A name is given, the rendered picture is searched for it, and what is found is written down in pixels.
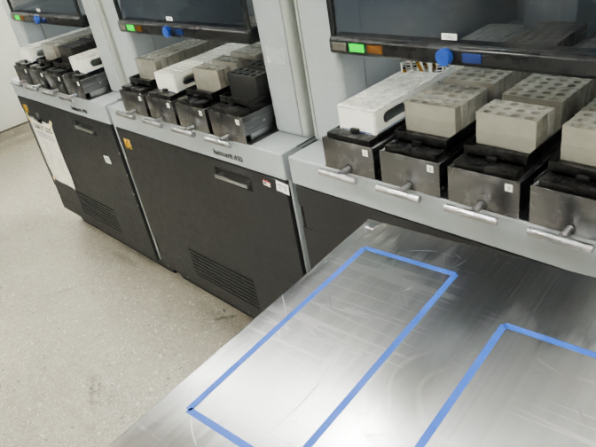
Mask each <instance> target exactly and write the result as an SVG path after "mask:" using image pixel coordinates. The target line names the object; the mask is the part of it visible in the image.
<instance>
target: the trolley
mask: <svg viewBox="0 0 596 447"><path fill-rule="evenodd" d="M107 447H596V278H595V277H591V276H587V275H584V274H580V273H577V272H574V271H567V270H563V269H560V268H556V267H553V266H550V265H546V264H542V263H536V262H532V261H529V260H525V259H522V258H519V257H515V256H511V255H505V254H501V253H498V252H495V251H491V250H488V249H484V248H480V247H474V246H470V245H467V244H464V243H460V242H457V241H453V240H449V239H443V238H439V237H436V236H433V235H429V234H426V233H422V232H418V231H412V230H409V229H405V228H402V227H398V226H394V225H391V224H387V223H382V222H378V221H374V220H371V219H368V220H367V221H366V222H364V223H363V224H362V225H361V226H360V227H359V228H357V229H356V230H355V231H354V232H353V233H351V234H350V235H349V236H348V237H347V238H346V239H345V240H344V241H343V242H342V243H341V244H340V245H339V246H337V247H336V248H335V249H334V250H333V251H332V252H330V253H329V254H328V255H327V256H326V257H325V258H323V259H322V260H321V261H320V262H319V263H317V264H316V265H315V266H314V267H313V268H312V269H311V270H309V271H308V272H307V273H306V274H305V275H304V276H302V277H301V278H300V279H299V280H298V281H297V282H295V283H294V284H293V285H292V286H291V287H289V288H288V289H287V290H286V291H285V292H284V293H283V294H282V295H281V296H280V297H279V298H278V299H277V300H275V301H274V302H273V303H272V304H271V305H270V306H268V307H267V308H266V309H265V310H264V311H263V312H261V313H260V314H259V315H258V316H257V317H256V318H254V319H253V320H252V321H251V322H250V323H249V324H247V325H246V326H245V327H244V328H243V329H242V330H240V331H239V332H238V333H237V334H236V335H235V336H233V337H232V338H231V339H230V340H229V341H228V342H226V343H225V344H224V345H223V346H222V347H221V348H220V349H219V350H218V351H217V352H216V353H215V354H213V355H212V356H211V357H210V358H209V359H208V360H206V361H205V362H204V363H203V364H202V365H201V366H199V367H198V368H197V369H196V370H195V371H194V372H192V373H191V374H190V375H189V376H188V377H187V378H185V379H184V380H183V381H182V382H181V383H180V384H178V385H177V386H176V387H175V388H174V389H173V390H171V391H170V392H169V393H168V394H167V395H166V396H164V397H163V398H162V399H161V400H160V401H159V402H158V403H157V404H156V405H155V406H154V407H153V408H151V409H150V410H149V411H148V412H147V413H146V414H144V415H143V416H142V417H141V418H140V419H139V420H137V421H136V422H135V423H134V424H133V425H132V426H131V427H129V428H128V429H127V430H126V431H125V432H123V433H122V434H121V435H120V436H119V437H118V438H116V439H115V440H114V441H113V442H112V443H111V444H109V445H108V446H107Z"/></svg>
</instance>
